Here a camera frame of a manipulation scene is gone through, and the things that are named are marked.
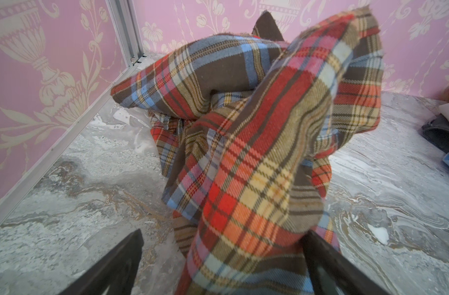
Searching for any dark grey denim cloth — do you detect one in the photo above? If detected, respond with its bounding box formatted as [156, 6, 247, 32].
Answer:
[421, 114, 449, 154]

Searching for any plaid flannel cloth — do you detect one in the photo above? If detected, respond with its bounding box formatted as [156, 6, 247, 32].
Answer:
[111, 6, 384, 295]

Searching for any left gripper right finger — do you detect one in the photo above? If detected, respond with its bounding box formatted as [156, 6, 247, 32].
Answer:
[301, 231, 389, 295]

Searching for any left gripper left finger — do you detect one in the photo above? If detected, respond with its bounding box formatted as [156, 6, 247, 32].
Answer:
[60, 229, 144, 295]

